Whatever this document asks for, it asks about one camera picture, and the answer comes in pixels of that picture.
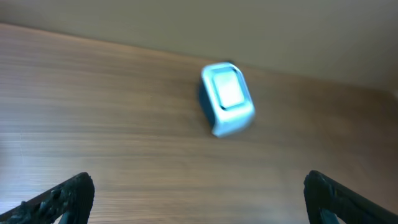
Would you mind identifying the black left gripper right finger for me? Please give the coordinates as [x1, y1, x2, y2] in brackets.
[303, 170, 397, 224]

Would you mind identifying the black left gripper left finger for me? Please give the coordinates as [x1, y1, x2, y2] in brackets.
[1, 172, 95, 224]

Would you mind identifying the white barcode scanner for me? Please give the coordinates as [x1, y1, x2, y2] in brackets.
[198, 62, 256, 138]

